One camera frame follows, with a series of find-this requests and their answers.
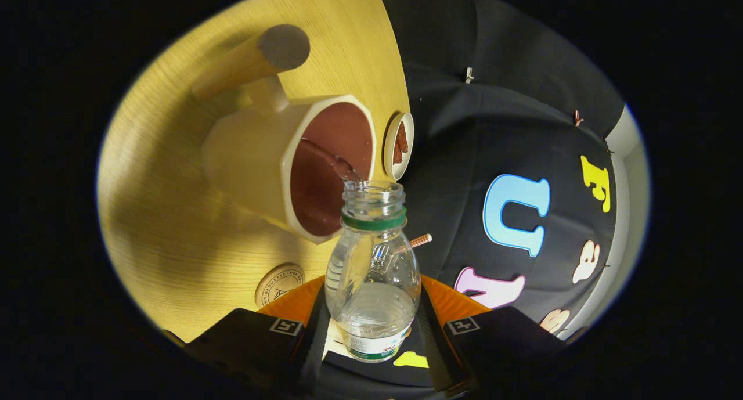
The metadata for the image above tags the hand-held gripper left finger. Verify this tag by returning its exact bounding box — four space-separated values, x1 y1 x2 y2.
183 275 333 400

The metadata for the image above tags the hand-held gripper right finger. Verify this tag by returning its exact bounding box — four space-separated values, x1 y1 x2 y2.
419 275 587 395

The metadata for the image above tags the round cork coaster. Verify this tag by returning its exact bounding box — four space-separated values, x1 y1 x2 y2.
255 264 305 308

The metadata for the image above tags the clear plastic juice bottle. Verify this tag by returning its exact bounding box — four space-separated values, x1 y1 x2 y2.
324 181 422 363

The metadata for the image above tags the beige cup with wooden handle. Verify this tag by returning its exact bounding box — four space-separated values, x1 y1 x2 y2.
192 24 378 245

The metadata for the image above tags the wooden table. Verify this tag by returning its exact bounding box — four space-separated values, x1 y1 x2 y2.
97 0 413 343

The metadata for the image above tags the round white plate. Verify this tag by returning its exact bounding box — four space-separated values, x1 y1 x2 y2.
383 112 415 181

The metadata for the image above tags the black backdrop cloth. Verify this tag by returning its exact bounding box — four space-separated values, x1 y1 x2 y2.
322 0 627 389

